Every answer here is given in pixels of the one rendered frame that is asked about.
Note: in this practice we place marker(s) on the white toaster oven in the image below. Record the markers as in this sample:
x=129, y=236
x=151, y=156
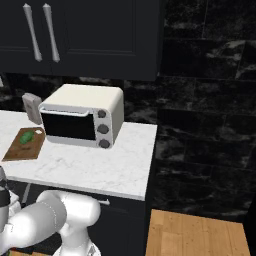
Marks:
x=83, y=113

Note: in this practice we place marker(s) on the dark drawer front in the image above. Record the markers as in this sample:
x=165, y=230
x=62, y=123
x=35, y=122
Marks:
x=126, y=205

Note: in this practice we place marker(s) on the green broccoli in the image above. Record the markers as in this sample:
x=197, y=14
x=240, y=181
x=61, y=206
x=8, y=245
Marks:
x=26, y=137

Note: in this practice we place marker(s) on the dark cupboard door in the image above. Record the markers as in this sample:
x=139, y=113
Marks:
x=30, y=191
x=106, y=36
x=16, y=33

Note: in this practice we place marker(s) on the grey box-shaped container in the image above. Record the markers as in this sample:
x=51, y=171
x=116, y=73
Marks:
x=32, y=106

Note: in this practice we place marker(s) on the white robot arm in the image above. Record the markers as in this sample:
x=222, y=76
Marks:
x=40, y=220

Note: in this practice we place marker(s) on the wooden cutting board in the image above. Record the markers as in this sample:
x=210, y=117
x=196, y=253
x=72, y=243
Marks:
x=23, y=148

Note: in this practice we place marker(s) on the dark lower cupboard door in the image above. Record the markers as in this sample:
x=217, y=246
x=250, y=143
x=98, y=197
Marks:
x=30, y=191

